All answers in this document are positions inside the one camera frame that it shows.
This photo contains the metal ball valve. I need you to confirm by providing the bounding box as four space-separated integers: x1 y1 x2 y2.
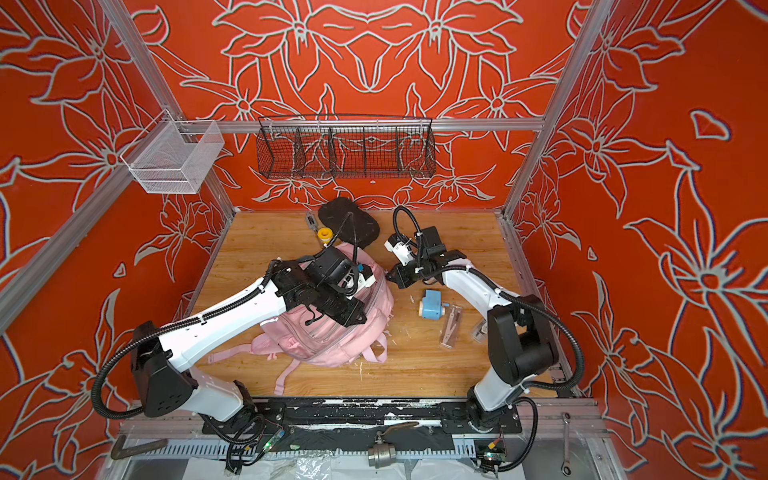
367 421 420 469

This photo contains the silver wrench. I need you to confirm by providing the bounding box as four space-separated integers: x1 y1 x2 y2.
561 412 572 477

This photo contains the pink student backpack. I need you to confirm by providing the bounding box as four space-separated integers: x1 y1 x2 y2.
206 250 394 396

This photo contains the white cable duct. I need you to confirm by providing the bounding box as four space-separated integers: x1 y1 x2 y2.
132 439 477 461

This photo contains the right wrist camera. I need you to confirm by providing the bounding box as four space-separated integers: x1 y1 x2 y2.
385 226 446 266

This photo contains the yellow tape roll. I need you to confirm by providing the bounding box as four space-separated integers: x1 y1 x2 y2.
316 227 334 245

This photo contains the rusty metal bracket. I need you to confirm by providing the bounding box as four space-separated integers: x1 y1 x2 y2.
110 435 168 460

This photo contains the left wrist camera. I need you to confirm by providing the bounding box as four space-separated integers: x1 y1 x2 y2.
303 243 376 298

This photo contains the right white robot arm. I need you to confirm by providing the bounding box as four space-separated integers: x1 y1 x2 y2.
385 206 585 432

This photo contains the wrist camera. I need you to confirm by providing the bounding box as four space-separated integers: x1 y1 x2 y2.
303 243 376 298
385 226 446 266

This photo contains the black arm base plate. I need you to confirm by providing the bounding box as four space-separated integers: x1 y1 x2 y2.
193 397 522 434

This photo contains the black pencil case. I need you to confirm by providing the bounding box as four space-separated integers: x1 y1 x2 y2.
318 197 380 249

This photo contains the clear eraser box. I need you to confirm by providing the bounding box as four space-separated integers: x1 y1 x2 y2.
471 320 488 343

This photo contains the black wire wall basket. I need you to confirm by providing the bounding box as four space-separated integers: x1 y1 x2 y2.
255 115 437 180

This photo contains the blue pencil sharpener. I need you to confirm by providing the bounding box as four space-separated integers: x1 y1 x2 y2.
418 289 445 321

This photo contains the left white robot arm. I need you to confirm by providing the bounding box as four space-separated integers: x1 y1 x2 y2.
90 260 376 422

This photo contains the white wire wall basket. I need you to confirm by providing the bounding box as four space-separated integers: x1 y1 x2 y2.
119 110 225 194

